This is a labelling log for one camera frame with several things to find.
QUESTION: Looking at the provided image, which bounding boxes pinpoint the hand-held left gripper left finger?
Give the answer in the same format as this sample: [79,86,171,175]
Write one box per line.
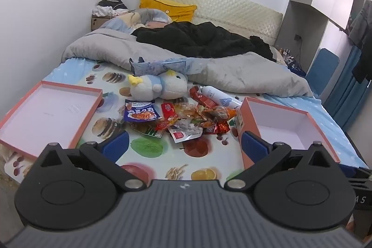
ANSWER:
[36,129,146,191]

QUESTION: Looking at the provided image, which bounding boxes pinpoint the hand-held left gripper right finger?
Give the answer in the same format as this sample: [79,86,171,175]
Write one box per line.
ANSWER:
[224,130,339,191]

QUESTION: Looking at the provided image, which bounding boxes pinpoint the blue snack packet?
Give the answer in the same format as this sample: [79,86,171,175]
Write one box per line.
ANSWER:
[123,101,162,122]

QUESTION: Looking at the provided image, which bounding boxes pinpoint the pink cardboard box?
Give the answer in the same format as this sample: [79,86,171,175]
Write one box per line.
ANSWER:
[236,97,341,170]

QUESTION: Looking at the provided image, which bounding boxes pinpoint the pile of snack packets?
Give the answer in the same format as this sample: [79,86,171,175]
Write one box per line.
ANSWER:
[123,87,239,144]

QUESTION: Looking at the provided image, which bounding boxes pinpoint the fruit print bed sheet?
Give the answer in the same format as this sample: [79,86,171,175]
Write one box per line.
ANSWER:
[0,60,262,182]

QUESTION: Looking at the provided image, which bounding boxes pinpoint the white spray bottle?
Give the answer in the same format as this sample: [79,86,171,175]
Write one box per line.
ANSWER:
[199,86,243,109]

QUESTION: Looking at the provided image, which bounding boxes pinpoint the plain red snack packet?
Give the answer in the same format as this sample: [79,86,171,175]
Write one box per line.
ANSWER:
[189,86,217,107]

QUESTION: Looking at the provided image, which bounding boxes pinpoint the pink box lid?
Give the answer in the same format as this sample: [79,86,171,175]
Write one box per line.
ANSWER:
[0,80,103,158]

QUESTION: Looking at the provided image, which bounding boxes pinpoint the white and blue plush toy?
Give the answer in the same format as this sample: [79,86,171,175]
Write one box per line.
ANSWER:
[127,69,189,100]

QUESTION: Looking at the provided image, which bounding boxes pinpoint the light blue printed cloth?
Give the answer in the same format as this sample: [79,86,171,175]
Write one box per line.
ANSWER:
[129,56,210,77]

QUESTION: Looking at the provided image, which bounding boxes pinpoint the blue curtain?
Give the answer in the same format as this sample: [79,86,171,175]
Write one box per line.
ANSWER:
[324,45,372,132]

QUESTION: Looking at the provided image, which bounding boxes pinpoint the bedside clutter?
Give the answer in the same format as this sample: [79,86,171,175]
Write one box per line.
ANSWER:
[277,47,307,77]

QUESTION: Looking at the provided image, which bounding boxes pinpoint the grey duvet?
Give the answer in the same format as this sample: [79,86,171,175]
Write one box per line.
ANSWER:
[61,29,314,97]

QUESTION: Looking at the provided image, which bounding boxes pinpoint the blue chair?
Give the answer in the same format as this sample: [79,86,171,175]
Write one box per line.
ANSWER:
[305,48,340,92]

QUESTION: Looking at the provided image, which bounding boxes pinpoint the black clothing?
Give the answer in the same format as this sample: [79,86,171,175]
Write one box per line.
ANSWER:
[131,21,276,63]

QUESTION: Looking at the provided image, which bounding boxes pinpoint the brown cardboard carton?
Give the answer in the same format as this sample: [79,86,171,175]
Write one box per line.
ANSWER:
[91,15,117,31]

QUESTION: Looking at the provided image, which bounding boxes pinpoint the cartoon print pillow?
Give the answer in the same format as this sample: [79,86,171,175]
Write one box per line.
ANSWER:
[100,8,173,33]

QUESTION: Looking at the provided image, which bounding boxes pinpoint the cream padded headboard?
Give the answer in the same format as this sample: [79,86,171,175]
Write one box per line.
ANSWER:
[141,0,284,46]

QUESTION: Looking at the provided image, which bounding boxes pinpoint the heap of clothes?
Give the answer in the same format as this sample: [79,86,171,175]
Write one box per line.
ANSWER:
[92,0,130,17]

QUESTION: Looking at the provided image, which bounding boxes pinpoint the yellow pillow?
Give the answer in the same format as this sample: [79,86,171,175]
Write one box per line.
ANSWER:
[139,0,197,22]

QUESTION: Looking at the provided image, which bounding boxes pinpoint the hanging dark clothes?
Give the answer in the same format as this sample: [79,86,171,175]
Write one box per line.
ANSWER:
[347,0,372,84]

